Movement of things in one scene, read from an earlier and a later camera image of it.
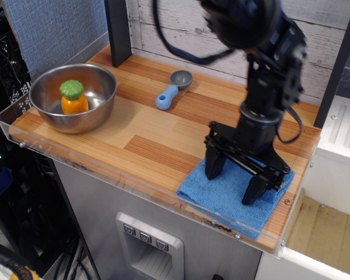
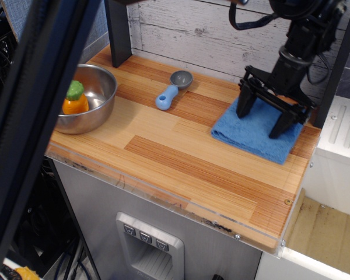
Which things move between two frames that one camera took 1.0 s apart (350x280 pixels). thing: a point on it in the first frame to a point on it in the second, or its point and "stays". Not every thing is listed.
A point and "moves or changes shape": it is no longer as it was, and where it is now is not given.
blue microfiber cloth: [220, 199] moves or changes shape
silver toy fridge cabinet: [130, 235] stays
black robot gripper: [250, 146] to [284, 88]
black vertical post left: [116, 14] stays
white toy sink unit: [324, 239] stays
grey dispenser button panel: [149, 252] stays
